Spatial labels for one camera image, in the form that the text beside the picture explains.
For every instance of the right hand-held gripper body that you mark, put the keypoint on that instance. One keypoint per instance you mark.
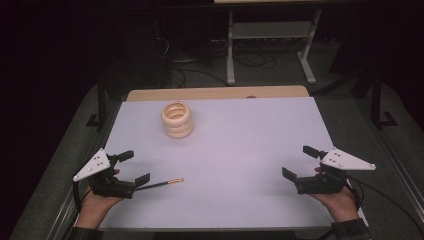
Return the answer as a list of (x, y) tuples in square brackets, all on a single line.
[(325, 183)]

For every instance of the person's left hand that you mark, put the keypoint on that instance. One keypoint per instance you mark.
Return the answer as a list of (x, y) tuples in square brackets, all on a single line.
[(96, 206)]

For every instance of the ringed wooden pen holder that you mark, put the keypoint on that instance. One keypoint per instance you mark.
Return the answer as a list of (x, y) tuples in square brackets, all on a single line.
[(177, 120)]

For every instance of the white table mat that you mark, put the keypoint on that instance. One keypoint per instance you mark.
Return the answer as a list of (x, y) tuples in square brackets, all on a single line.
[(226, 160)]

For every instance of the black metal stand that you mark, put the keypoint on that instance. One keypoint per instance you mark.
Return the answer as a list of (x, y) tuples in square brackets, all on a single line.
[(378, 100)]

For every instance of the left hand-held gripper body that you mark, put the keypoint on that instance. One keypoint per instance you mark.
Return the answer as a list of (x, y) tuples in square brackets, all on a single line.
[(103, 185)]

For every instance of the person's right hand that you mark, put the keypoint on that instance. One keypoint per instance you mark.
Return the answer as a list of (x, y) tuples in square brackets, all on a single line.
[(336, 203)]

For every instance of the white metal desk frame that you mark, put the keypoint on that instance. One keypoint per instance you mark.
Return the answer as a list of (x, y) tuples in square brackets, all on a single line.
[(271, 33)]

